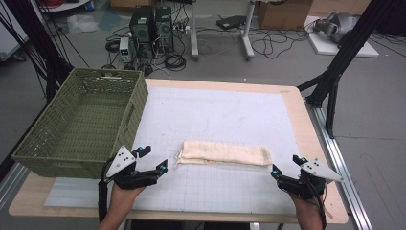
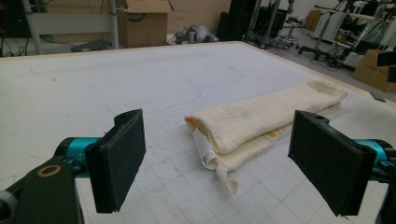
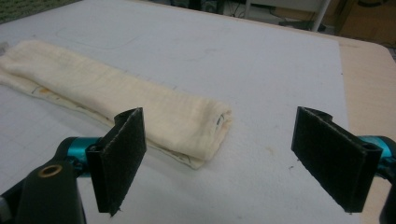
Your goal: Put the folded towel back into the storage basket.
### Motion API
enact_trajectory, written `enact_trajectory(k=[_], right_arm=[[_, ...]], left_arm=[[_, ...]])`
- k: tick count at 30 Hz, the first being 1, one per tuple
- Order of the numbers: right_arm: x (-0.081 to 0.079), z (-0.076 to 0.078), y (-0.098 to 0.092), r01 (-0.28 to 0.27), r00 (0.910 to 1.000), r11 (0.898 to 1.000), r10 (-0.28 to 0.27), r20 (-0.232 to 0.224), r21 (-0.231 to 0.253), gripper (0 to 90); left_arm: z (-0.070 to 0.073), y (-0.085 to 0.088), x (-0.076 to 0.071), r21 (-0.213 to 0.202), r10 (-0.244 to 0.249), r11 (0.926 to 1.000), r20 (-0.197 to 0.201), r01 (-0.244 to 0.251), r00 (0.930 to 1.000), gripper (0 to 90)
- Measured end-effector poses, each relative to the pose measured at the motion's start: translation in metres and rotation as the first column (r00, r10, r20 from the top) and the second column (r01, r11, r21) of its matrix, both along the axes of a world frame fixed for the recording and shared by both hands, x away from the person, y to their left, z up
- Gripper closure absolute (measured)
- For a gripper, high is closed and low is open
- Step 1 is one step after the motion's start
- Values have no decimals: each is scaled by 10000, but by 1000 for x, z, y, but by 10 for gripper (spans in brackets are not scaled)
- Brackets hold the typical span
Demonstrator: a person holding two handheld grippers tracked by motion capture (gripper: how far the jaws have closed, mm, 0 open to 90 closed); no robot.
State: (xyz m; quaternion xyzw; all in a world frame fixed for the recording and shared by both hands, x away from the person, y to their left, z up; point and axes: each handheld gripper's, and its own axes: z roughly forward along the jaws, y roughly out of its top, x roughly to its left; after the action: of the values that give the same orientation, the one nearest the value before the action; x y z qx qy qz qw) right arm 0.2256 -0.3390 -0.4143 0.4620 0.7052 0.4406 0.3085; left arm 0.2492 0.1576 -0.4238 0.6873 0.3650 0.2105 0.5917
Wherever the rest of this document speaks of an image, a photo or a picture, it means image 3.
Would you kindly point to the brown cardboard box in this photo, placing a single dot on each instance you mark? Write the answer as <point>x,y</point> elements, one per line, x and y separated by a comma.
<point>367,20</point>

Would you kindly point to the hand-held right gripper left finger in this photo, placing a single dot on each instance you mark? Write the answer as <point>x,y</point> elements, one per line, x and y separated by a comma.
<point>120,161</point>

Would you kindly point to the green patterned mat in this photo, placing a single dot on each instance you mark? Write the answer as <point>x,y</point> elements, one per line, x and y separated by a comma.
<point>28,7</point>

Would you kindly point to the cream towel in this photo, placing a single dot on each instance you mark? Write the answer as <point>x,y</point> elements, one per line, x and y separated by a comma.
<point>118,99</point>

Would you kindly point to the white metal stand leg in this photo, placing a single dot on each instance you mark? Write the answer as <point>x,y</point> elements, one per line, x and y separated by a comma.
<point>320,15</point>

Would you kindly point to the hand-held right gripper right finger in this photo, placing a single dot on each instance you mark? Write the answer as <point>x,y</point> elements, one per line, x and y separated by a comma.
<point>333,158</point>

